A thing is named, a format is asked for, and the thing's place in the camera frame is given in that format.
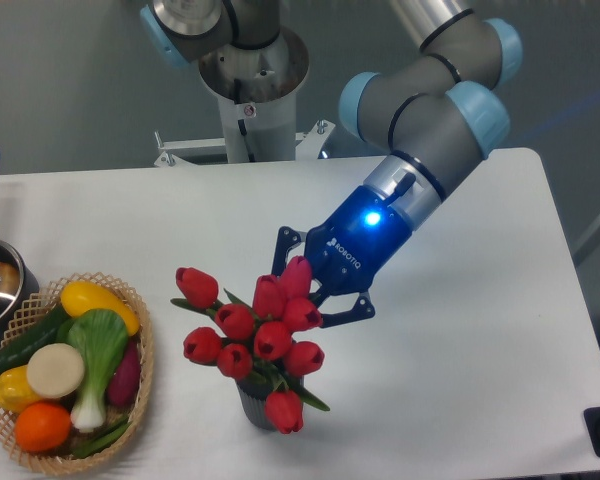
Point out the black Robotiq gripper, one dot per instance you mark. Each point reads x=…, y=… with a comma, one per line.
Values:
x=346, y=251

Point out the red tulip bouquet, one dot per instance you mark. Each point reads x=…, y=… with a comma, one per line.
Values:
x=254, y=341

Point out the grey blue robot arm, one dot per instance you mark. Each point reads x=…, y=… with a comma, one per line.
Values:
x=435, y=121

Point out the dark grey ribbed vase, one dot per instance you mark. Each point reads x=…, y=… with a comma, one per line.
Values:
x=271, y=409

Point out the purple sweet potato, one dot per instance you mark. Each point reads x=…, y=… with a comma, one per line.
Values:
x=124, y=384

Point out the green bok choy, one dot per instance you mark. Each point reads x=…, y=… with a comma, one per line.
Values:
x=100, y=336

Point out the yellow squash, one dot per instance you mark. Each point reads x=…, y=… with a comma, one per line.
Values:
x=79, y=297

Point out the woven wicker basket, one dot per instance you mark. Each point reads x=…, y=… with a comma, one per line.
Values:
x=62, y=463

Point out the green bean pods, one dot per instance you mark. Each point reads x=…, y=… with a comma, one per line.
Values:
x=104, y=440

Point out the dark green cucumber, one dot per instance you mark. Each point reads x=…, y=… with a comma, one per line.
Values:
x=44, y=332

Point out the beige round slice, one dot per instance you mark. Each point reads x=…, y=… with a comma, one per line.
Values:
x=55, y=371

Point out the orange fruit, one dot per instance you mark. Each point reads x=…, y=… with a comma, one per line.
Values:
x=42, y=426

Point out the yellow bell pepper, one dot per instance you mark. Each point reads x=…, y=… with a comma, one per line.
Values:
x=15, y=392

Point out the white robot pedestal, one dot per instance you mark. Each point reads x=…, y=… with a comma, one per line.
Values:
x=256, y=93

